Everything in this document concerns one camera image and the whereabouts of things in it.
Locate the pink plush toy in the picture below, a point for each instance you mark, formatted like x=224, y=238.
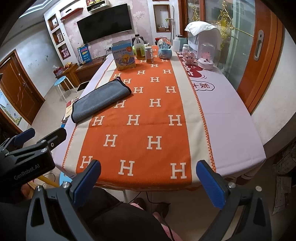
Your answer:
x=188, y=58

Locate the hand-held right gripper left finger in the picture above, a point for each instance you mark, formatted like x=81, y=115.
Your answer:
x=86, y=184

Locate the translucent plastic jug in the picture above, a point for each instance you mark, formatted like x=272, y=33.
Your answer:
x=178, y=45

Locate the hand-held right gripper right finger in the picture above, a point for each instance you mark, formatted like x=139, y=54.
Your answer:
x=210, y=185

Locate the person's black trousers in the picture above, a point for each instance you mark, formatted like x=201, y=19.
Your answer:
x=120, y=220

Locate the glass dome ornament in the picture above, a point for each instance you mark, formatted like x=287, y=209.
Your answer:
x=207, y=58

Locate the orange letter-print blanket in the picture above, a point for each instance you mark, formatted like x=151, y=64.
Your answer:
x=143, y=120

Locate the white wall niche shelf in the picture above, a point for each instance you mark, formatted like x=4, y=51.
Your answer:
x=59, y=37

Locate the blue printed board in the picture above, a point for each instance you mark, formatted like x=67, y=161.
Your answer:
x=84, y=54

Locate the red gift box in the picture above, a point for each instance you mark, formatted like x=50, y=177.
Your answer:
x=59, y=70

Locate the pink tablecloth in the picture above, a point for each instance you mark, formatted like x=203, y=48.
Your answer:
x=231, y=115

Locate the small white bottle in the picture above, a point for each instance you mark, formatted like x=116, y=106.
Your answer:
x=185, y=49

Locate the blue snow globe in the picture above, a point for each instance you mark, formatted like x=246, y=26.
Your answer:
x=164, y=53

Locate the books on floor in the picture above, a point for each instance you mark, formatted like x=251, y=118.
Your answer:
x=69, y=109

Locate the wooden sliding glass door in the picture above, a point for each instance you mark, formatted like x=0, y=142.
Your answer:
x=266, y=58

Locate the white countertop appliance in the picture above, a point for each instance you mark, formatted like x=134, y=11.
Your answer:
x=208, y=38

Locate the light blue plastic stool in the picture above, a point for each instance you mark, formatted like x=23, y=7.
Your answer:
x=66, y=178

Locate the low wooden television cabinet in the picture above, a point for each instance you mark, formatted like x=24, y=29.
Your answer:
x=90, y=69

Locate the yellow stick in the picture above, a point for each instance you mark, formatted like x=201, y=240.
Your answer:
x=48, y=180

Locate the blue duck-print box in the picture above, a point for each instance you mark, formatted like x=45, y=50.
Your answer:
x=123, y=58

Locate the wooden side table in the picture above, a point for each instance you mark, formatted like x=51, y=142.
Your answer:
x=70, y=74

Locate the black television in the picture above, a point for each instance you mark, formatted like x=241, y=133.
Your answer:
x=104, y=23

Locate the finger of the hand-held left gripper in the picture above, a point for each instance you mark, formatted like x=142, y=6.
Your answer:
x=23, y=135
x=55, y=136

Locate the grey towel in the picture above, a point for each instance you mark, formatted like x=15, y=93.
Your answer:
x=99, y=99

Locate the white cloth cover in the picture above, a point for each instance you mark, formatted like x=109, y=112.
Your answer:
x=198, y=26

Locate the stack of papers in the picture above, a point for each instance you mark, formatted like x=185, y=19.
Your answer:
x=285, y=176

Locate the glass jar with metal lid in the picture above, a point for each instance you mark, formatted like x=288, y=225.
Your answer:
x=149, y=56

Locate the children's wall poster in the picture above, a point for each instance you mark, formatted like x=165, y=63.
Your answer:
x=9, y=111

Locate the red pot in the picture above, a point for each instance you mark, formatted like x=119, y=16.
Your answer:
x=160, y=39

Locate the blue round stool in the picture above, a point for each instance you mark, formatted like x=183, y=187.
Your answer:
x=61, y=80

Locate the oil bottle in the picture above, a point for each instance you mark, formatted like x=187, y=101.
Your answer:
x=139, y=49

